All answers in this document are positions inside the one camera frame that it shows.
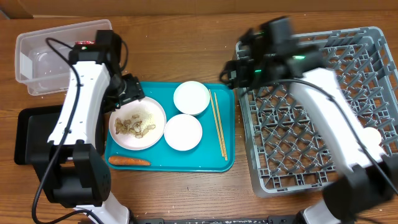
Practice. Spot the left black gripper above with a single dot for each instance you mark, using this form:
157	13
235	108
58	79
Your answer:
134	90

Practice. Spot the teal serving tray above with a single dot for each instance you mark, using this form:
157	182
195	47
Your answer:
205	157

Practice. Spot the black plastic bin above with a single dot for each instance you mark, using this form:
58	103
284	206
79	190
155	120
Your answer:
36	124

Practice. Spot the right wooden chopstick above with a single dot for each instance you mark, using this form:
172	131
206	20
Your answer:
223	145

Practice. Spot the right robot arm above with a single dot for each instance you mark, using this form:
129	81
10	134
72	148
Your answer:
368	174

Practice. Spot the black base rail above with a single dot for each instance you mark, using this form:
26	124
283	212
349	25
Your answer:
273	219

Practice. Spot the wooden chopstick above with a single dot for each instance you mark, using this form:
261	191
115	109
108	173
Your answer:
216	123
223	145

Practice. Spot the white bowl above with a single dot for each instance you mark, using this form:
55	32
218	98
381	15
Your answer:
191	98
183	132

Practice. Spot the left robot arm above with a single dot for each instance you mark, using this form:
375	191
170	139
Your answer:
69	164

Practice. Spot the small white cup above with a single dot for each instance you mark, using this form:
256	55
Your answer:
371	136

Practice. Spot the left wooden chopstick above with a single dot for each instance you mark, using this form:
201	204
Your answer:
216	123

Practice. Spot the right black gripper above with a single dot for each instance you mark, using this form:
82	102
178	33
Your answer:
242	70

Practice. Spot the red snack wrapper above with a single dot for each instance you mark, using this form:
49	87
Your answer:
85	42

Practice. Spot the white plate with food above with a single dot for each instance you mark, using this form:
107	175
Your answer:
129	142

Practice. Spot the grey dishwasher rack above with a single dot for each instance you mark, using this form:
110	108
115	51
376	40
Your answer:
285	153

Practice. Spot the orange carrot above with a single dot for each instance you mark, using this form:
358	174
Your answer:
127	161

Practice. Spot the clear plastic bin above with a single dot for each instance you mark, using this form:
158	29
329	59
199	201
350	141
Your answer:
39	67

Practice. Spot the peanut shells and rice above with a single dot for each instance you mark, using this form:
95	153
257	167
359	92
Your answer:
137	124

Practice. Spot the white bowl middle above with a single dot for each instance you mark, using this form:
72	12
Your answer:
183	132

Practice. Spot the white bowl upper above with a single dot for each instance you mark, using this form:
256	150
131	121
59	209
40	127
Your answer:
191	98

